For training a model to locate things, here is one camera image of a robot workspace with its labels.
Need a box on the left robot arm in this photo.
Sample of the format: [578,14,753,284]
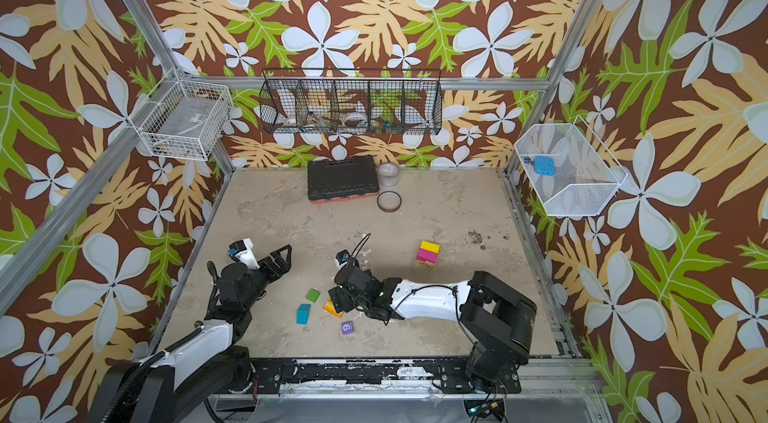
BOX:
[86,239,292,422]

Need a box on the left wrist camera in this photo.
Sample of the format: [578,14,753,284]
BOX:
[228,238,259,270]

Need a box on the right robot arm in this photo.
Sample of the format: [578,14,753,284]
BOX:
[329,263,537,394]

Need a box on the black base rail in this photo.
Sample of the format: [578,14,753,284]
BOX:
[251,356,521,395]

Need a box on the white wire basket left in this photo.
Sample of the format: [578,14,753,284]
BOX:
[131,70,233,161]

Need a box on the blue object in basket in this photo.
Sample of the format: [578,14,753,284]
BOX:
[523,156,556,177]

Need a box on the green cube block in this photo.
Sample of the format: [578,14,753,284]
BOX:
[306,289,320,302]

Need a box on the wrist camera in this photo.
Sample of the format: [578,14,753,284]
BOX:
[335,250,350,269]
[228,238,259,270]

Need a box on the purple number cube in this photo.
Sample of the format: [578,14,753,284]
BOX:
[341,321,354,335]

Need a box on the white wire basket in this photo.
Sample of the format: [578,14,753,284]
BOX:
[515,118,628,219]
[131,70,233,161]

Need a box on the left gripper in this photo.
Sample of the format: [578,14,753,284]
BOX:
[242,243,291,312]

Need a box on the magenta wood block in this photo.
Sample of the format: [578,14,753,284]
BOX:
[417,248,438,266]

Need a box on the brown tape roll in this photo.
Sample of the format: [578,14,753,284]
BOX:
[376,191,403,213]

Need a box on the orange cylinder block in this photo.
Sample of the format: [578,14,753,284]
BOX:
[323,300,343,318]

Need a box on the white tape roll in basket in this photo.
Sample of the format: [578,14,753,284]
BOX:
[341,112,368,128]

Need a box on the teal wood block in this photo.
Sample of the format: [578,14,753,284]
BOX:
[296,304,311,325]

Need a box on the white wire basket right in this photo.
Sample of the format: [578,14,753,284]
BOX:
[515,118,628,219]

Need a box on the black wire basket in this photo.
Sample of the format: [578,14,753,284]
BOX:
[256,68,444,136]

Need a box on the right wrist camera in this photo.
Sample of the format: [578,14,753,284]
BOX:
[335,250,350,269]

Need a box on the black tool case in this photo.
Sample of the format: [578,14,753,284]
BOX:
[307,155,380,203]

